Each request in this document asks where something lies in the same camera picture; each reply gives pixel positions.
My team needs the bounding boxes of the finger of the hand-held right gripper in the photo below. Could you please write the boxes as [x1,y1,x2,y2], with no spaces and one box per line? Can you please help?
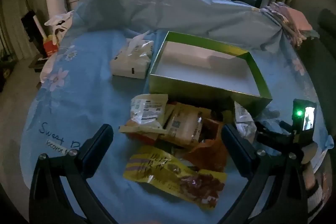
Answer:
[255,121,300,155]
[279,120,296,136]

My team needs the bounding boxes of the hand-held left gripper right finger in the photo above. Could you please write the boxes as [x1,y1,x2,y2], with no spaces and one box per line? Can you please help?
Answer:
[221,123,307,224]

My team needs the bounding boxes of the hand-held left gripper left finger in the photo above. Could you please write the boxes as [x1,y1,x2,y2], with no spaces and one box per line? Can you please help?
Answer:
[29,124,114,224]

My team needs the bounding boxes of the orange snack packet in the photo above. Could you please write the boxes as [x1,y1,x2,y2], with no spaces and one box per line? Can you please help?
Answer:
[184,118,229,172]

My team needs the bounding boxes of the tan labelled snack packet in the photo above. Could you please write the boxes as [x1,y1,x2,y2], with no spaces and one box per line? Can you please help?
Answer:
[157,102,210,148]

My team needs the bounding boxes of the white yellow snack packet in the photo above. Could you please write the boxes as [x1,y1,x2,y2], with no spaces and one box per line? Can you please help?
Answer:
[119,94,169,135]

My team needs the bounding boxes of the yellow purple striped snack packet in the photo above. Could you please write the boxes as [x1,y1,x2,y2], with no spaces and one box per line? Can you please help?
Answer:
[123,145,227,211]

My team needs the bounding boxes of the green cardboard box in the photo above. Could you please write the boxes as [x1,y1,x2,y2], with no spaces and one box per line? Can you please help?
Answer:
[148,31,273,118]

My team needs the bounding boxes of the person's right hand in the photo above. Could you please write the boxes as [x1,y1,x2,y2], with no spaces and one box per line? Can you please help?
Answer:
[303,164,317,190]

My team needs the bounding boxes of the blue floral bedsheet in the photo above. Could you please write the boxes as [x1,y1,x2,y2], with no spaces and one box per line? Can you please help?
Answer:
[20,27,334,224]

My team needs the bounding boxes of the white tissue pack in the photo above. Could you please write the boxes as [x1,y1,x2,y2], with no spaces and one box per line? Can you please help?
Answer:
[110,30,154,80]

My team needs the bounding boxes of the folded pink blankets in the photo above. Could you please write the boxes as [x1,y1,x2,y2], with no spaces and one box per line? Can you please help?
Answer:
[265,2,320,46]

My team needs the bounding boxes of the red box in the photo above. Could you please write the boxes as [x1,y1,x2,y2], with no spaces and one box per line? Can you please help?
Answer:
[43,39,59,58]

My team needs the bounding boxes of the white plastic bag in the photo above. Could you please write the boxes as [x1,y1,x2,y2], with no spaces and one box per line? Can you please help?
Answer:
[45,11,75,31]

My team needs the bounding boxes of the black stand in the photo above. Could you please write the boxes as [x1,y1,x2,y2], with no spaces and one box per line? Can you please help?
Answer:
[21,10,40,41]

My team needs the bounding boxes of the blue floral duvet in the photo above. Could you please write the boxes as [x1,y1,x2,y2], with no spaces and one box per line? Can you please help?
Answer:
[70,0,293,46]

